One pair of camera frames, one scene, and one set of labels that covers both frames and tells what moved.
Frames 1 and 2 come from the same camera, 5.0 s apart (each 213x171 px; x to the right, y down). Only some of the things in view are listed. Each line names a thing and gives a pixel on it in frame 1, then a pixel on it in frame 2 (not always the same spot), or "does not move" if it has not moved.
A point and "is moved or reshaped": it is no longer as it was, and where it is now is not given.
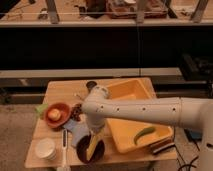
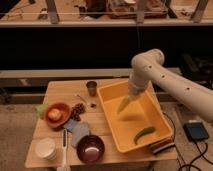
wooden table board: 61,120 does not move
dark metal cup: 91,84 does not move
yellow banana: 94,141 is moved or reshaped
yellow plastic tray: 129,136 does not move
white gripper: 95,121 → 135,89
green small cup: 41,109 does not move
